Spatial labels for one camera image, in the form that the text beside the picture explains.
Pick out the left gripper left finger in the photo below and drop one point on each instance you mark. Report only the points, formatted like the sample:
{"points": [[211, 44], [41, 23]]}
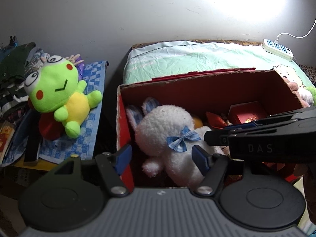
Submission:
{"points": [[111, 167]]}

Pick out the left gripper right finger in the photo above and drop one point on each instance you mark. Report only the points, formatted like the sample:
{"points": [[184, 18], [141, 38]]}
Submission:
{"points": [[212, 167]]}

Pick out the mauve teddy bear plush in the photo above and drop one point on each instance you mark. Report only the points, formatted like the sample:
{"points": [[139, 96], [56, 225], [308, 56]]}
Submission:
{"points": [[294, 88]]}

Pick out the white bunny light blue bow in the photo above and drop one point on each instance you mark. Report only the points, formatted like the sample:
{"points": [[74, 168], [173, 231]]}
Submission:
{"points": [[170, 140]]}

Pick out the white bunny dark plaid ears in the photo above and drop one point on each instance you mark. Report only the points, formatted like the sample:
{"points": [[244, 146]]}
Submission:
{"points": [[306, 97]]}

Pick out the green mushroom plush toy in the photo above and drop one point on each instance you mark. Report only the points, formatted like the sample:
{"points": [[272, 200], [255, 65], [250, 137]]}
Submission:
{"points": [[312, 90]]}

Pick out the person right hand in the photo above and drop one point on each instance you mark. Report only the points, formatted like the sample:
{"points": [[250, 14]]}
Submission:
{"points": [[308, 173]]}

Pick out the red gift box gold print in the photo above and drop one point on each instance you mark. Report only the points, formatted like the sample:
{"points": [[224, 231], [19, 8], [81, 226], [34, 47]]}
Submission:
{"points": [[246, 112]]}

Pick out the blue checkered towel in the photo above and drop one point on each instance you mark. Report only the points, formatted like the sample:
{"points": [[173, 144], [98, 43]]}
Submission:
{"points": [[61, 148]]}

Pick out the red cardboard box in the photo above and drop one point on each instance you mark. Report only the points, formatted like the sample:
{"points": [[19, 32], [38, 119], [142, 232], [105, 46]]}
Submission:
{"points": [[197, 93]]}

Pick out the white blue power strip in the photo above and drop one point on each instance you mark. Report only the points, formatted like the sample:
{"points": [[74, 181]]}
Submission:
{"points": [[277, 49]]}

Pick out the green frog plush toy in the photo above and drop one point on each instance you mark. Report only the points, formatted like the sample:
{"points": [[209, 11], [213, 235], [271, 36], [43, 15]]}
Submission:
{"points": [[56, 88]]}

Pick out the purple plastic package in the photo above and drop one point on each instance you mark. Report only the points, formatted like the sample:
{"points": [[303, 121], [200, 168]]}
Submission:
{"points": [[77, 61]]}

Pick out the green bear print bedsheet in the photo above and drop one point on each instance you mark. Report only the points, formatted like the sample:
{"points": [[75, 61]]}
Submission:
{"points": [[182, 57]]}

